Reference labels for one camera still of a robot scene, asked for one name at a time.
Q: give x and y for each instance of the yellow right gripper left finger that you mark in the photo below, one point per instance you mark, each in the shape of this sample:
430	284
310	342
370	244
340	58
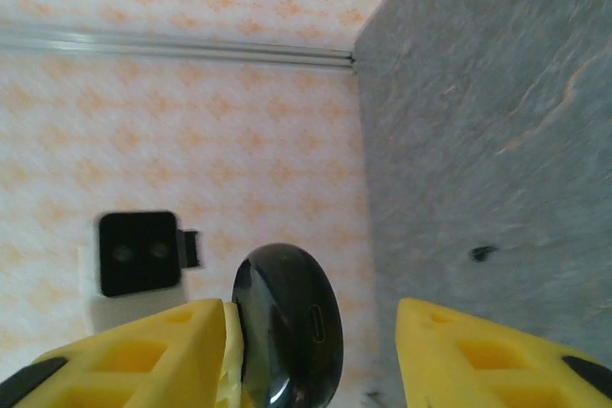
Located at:
143	360

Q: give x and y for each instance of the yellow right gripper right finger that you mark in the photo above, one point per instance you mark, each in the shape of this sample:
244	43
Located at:
478	360

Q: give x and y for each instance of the aluminium frame post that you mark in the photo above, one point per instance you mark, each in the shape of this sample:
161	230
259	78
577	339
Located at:
191	49

